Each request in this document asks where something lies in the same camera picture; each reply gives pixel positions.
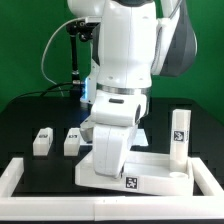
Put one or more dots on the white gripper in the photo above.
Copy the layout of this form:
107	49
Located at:
116	120

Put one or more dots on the white desk top panel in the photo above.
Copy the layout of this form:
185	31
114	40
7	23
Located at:
144	172

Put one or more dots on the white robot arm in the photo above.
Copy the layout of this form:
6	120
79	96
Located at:
130	45

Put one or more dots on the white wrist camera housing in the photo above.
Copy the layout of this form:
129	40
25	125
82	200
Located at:
86	130

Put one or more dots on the marker tag base plate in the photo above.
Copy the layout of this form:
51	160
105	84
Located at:
140	139

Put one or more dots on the grey camera on stand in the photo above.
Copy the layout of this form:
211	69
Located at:
92	20

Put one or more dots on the white U-shaped fence frame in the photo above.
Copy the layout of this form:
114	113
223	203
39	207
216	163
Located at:
210	205

